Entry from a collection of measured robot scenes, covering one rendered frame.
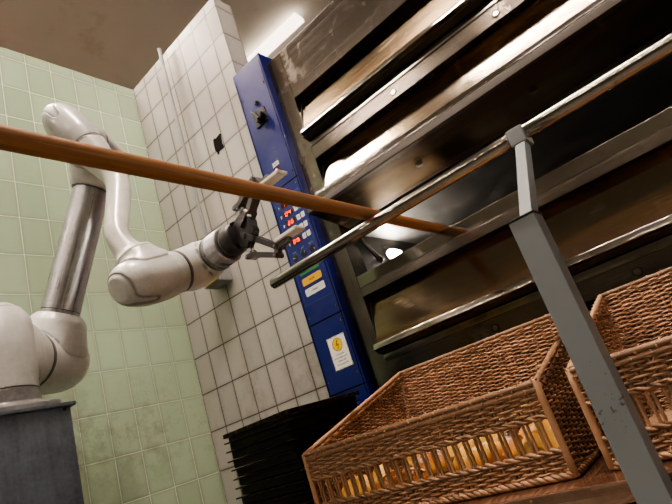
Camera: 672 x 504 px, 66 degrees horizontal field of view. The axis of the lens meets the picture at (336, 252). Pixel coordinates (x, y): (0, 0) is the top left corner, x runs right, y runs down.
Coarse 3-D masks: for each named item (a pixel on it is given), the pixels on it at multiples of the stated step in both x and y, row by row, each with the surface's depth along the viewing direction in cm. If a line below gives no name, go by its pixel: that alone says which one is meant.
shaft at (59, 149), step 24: (0, 144) 60; (24, 144) 62; (48, 144) 64; (72, 144) 67; (96, 168) 71; (120, 168) 72; (144, 168) 75; (168, 168) 78; (192, 168) 82; (240, 192) 90; (264, 192) 94; (288, 192) 99; (360, 216) 118
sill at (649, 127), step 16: (640, 128) 119; (656, 128) 117; (608, 144) 123; (624, 144) 121; (576, 160) 127; (592, 160) 125; (544, 176) 132; (560, 176) 129; (512, 192) 137; (496, 208) 139; (512, 208) 136; (464, 224) 144; (480, 224) 142; (432, 240) 150; (448, 240) 147; (400, 256) 157; (416, 256) 153; (368, 272) 164; (384, 272) 160
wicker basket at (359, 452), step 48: (528, 336) 127; (384, 384) 144; (432, 384) 142; (528, 384) 82; (336, 432) 121; (384, 432) 98; (432, 432) 93; (480, 432) 87; (528, 432) 82; (576, 432) 86; (336, 480) 106; (432, 480) 92; (480, 480) 87; (528, 480) 82
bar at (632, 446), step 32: (640, 64) 87; (576, 96) 92; (512, 128) 98; (544, 128) 97; (480, 160) 103; (416, 192) 112; (512, 224) 75; (544, 224) 75; (320, 256) 128; (544, 256) 72; (544, 288) 72; (576, 288) 72; (576, 320) 69; (576, 352) 69; (608, 352) 70; (608, 384) 66; (608, 416) 66; (640, 448) 64; (640, 480) 64
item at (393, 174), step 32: (608, 0) 111; (640, 0) 110; (576, 32) 115; (608, 32) 117; (640, 32) 119; (544, 64) 122; (576, 64) 124; (608, 64) 127; (480, 96) 128; (512, 96) 130; (544, 96) 133; (448, 128) 137; (480, 128) 140; (384, 160) 144; (416, 160) 147; (448, 160) 150; (352, 192) 155; (384, 192) 159; (352, 224) 173
